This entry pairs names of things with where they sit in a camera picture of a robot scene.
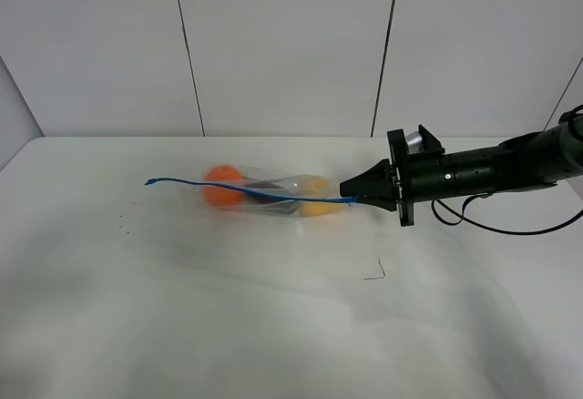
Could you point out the yellow pear fruit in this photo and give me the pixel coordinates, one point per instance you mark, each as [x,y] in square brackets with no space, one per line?
[319,187]

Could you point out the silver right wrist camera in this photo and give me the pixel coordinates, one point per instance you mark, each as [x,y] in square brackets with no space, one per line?
[423,142]

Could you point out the purple eggplant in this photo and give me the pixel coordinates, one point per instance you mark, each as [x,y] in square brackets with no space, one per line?
[268,200]

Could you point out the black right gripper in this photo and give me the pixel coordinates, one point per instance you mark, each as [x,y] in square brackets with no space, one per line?
[416,179]

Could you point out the clear zip bag blue seal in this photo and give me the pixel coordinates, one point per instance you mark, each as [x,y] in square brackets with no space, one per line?
[227,190]

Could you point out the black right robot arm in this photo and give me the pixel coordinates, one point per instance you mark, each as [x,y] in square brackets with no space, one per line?
[537,160]

